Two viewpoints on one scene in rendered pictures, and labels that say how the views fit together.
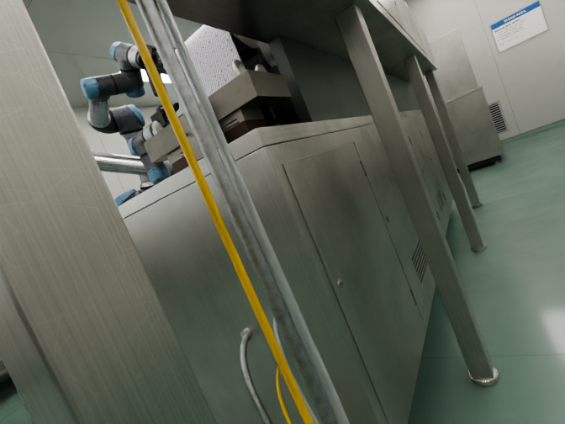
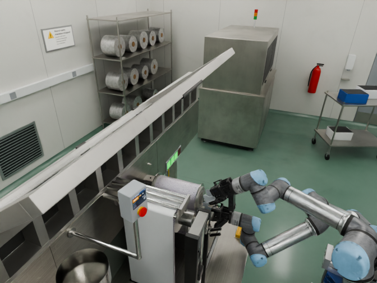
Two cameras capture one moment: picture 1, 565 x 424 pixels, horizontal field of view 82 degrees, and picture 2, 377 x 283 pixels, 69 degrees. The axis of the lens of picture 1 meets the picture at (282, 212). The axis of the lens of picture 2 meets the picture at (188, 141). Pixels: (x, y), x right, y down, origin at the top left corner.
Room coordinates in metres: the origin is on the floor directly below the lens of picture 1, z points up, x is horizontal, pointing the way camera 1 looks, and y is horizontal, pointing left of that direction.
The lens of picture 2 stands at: (2.21, -0.21, 2.21)
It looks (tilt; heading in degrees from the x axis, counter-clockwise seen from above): 29 degrees down; 167
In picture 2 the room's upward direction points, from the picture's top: 1 degrees clockwise
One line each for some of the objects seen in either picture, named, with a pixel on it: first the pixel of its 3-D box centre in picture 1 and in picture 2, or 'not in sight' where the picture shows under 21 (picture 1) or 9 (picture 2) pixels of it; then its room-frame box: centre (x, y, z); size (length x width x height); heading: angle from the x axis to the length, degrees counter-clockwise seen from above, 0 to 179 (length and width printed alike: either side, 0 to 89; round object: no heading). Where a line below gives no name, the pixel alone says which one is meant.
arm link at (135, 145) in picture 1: (145, 142); (249, 223); (1.23, 0.37, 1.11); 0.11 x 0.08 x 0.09; 56
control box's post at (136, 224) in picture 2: not in sight; (137, 236); (1.57, -0.22, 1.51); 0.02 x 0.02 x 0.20
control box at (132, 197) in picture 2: not in sight; (135, 201); (1.57, -0.22, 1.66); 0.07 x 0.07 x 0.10; 44
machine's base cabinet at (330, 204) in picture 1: (366, 212); not in sight; (1.88, -0.45, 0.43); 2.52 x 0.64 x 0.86; 146
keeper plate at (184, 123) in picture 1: (198, 134); not in sight; (0.80, 0.11, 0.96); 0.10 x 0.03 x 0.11; 56
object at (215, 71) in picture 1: (216, 89); not in sight; (1.01, 0.04, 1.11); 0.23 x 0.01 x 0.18; 56
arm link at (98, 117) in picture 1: (98, 108); (320, 210); (1.46, 0.56, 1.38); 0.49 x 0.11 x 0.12; 30
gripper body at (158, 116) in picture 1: (169, 121); (221, 213); (1.14, 0.24, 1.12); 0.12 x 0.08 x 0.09; 56
